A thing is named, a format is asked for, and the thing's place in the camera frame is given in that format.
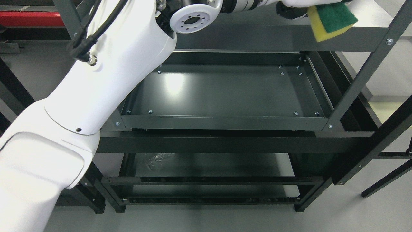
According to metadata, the white robotic left hand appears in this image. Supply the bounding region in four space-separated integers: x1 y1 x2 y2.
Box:
257 0 351 20

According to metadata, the green yellow sponge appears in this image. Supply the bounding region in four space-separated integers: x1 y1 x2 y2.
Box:
307 2 359 42

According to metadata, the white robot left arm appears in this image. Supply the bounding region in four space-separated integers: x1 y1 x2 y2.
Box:
1 0 272 232

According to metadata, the dark metal cart shelf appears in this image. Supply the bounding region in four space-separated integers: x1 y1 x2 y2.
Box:
53 0 412 214

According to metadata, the red bar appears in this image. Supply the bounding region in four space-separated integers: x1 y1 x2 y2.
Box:
0 11 65 27

